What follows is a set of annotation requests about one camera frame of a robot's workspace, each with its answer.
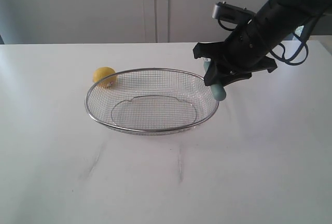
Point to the oval wire mesh basket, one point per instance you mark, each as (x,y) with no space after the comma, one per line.
(150,101)

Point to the yellow lemon with sticker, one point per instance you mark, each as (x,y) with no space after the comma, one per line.
(102,72)

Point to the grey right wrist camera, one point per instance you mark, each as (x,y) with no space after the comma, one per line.
(232,14)

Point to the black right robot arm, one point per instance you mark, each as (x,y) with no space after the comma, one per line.
(291,14)

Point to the white cabinet doors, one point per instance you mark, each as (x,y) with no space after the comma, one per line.
(112,21)

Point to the teal handled vegetable peeler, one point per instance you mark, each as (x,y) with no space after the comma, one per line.
(218,90)

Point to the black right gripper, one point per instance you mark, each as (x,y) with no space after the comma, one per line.
(243,52)

